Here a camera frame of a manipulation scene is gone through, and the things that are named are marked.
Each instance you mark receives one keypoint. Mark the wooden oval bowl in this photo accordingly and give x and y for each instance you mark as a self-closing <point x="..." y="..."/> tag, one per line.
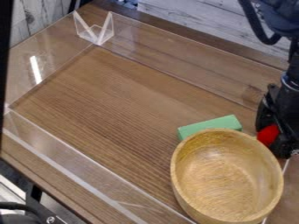
<point x="227" y="179"/>

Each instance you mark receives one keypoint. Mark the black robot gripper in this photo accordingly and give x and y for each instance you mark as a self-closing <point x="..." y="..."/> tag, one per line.
<point x="279" y="109"/>

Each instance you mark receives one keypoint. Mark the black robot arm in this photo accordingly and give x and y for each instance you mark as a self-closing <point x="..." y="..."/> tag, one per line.
<point x="273" y="20"/>

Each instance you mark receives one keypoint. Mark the red plush strawberry toy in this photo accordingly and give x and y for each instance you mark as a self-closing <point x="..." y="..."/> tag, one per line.
<point x="267" y="135"/>

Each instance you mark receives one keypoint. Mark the black metal table frame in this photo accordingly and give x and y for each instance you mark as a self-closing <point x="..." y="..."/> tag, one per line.
<point x="52" y="212"/>

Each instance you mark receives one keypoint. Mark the clear acrylic tray wall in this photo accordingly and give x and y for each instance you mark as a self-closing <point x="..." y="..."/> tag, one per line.
<point x="110" y="148"/>

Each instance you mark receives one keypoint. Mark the green foam block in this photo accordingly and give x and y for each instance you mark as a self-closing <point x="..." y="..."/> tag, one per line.
<point x="225" y="122"/>

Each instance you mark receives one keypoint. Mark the clear acrylic corner bracket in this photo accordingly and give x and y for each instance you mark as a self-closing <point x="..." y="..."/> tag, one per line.
<point x="94" y="34"/>

